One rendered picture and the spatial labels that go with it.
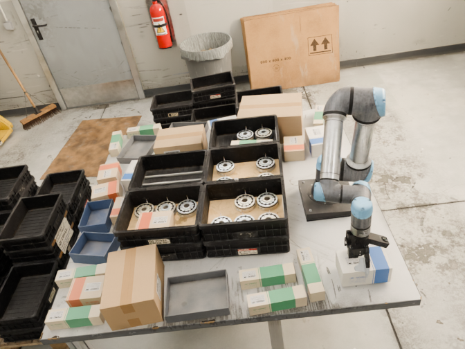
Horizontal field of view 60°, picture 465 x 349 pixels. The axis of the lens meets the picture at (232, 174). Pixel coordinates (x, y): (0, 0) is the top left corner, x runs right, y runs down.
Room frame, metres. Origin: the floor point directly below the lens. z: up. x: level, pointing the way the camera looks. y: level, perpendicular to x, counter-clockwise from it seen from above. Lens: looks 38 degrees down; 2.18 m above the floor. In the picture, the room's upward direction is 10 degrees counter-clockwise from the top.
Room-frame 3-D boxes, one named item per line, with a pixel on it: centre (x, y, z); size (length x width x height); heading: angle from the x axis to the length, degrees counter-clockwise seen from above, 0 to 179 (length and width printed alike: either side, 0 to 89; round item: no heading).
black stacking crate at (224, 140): (2.00, -0.11, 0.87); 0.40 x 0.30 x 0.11; 82
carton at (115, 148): (2.45, 0.76, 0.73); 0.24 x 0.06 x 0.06; 0
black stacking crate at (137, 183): (1.76, 0.33, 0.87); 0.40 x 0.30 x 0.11; 82
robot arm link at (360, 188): (1.15, -0.47, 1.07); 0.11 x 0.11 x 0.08; 71
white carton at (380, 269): (1.05, -0.47, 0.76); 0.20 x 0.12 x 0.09; 85
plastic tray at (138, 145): (2.33, 0.59, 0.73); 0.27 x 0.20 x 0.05; 160
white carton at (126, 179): (2.01, 0.57, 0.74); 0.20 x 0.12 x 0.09; 166
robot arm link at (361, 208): (1.05, -0.45, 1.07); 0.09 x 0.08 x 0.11; 160
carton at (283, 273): (1.11, -0.07, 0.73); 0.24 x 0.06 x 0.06; 88
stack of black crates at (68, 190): (2.40, 1.27, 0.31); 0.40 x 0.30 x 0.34; 175
